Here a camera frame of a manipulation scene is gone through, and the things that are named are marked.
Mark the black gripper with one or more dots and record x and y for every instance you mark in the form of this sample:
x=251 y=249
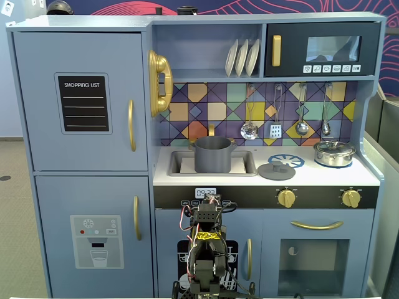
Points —
x=209 y=200

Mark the gray round lid with knob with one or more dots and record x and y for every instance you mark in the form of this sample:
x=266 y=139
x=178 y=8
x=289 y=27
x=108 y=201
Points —
x=271 y=173

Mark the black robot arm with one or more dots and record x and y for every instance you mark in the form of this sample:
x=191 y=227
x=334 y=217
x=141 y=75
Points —
x=202 y=268

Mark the shiny steel pot lid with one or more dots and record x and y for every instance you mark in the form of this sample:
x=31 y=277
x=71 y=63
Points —
x=327 y=146

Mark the gray plastic pot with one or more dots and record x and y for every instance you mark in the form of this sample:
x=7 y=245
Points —
x=212 y=155

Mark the gray sink basin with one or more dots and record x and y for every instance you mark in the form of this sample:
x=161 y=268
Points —
x=176 y=165

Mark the blue oven door with window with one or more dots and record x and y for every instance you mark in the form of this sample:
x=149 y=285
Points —
x=271 y=249

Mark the gold stove knob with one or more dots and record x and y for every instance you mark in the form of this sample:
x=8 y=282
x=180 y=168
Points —
x=351 y=198
x=286 y=198

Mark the gold toy faucet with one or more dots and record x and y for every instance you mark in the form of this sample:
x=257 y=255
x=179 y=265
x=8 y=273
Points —
x=211 y=129

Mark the steel skimmer spoon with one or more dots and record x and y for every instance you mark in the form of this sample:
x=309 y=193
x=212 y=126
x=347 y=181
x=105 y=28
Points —
x=249 y=130

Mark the steel slotted spatula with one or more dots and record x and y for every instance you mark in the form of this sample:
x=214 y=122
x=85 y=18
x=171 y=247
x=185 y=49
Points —
x=275 y=132

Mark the steel ladle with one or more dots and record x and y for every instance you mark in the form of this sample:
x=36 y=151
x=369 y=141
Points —
x=301 y=128

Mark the gray ice dispenser panel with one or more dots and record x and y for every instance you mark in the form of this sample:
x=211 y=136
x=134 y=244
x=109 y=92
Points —
x=81 y=258

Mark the small steel spoon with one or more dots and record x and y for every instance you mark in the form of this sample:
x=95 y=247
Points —
x=326 y=127

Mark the blue freezer door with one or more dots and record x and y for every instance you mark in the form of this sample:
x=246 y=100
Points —
x=56 y=202

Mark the white toy plate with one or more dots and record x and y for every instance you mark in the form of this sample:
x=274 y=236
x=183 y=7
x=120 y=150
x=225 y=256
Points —
x=230 y=60
x=252 y=57
x=241 y=59

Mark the gold toy telephone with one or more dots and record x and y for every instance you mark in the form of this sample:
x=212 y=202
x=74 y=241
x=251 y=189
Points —
x=156 y=62

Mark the black shopping list chalkboard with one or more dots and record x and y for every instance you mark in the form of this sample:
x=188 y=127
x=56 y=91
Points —
x=82 y=102

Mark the blue wooden toy kitchen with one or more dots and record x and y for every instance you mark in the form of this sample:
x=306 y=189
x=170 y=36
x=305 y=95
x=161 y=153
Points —
x=202 y=40

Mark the gray desk divider panel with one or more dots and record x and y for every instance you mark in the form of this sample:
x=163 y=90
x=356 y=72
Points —
x=383 y=187

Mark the black toy microwave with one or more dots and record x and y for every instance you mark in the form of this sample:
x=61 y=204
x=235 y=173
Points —
x=290 y=34

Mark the black cylindrical object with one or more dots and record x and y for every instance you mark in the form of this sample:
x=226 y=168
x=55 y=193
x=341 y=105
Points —
x=187 y=11

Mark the dark round floor cover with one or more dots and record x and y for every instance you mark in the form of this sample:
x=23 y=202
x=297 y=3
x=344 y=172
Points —
x=4 y=178

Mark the blue fridge door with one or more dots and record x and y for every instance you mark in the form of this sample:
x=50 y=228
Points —
x=37 y=93

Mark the black helmet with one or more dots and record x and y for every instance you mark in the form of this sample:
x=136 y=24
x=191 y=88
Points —
x=59 y=7

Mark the white face photo card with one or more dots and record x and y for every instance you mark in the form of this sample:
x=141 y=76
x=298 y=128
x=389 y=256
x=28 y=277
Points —
x=7 y=8

